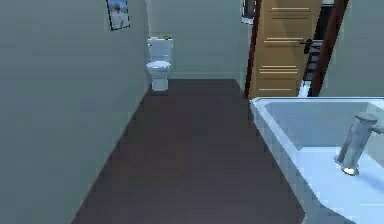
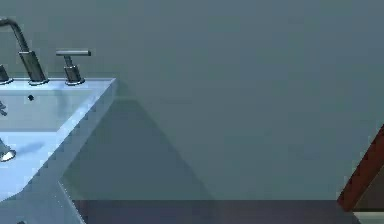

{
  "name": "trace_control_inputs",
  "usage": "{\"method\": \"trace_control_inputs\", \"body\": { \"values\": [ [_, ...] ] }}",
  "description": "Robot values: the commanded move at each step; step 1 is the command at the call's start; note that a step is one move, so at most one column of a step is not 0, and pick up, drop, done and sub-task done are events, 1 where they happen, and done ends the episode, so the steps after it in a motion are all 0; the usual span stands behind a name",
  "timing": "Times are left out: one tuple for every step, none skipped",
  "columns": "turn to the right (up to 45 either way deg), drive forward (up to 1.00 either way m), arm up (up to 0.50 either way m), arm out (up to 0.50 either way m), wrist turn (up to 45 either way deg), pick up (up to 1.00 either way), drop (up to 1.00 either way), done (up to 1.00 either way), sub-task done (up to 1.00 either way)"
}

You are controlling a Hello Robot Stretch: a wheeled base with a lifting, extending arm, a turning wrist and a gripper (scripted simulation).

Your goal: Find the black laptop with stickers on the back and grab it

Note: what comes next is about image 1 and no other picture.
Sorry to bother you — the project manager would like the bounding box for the light wooden room door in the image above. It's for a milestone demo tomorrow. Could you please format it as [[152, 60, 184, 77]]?
[[247, 0, 324, 100]]

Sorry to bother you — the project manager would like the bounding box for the black door handle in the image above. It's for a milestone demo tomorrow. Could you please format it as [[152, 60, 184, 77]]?
[[298, 38, 314, 56]]

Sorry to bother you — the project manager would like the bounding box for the white toilet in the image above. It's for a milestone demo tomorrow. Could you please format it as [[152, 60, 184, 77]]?
[[145, 37, 175, 93]]

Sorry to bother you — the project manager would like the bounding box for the grey metal tap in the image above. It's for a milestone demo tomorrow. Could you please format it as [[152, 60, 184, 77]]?
[[334, 112, 384, 177]]

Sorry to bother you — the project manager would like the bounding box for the framed blue wall picture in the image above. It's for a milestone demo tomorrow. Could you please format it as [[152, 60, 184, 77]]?
[[105, 0, 131, 32]]

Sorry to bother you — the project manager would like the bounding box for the white sink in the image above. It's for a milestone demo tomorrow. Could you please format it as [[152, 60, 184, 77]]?
[[249, 96, 384, 224]]

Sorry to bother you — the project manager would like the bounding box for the dark red door frame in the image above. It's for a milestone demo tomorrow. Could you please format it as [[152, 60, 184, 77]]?
[[243, 0, 350, 100]]

